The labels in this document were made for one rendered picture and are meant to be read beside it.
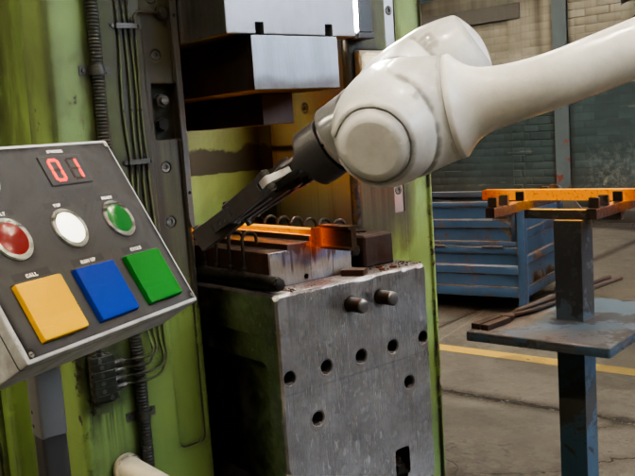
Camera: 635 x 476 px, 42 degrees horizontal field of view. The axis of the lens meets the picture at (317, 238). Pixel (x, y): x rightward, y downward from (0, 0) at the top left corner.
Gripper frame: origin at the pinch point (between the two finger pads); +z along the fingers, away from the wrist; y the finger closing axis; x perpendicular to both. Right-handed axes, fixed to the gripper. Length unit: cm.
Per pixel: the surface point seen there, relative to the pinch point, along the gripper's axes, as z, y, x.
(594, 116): 36, 826, 28
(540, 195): -21, 84, -18
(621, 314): -21, 87, -48
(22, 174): 13.3, -12.9, 18.0
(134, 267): 12.5, -3.4, 1.6
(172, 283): 12.5, 2.2, -2.2
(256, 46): -3.3, 36.2, 29.4
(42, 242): 13.3, -15.7, 8.3
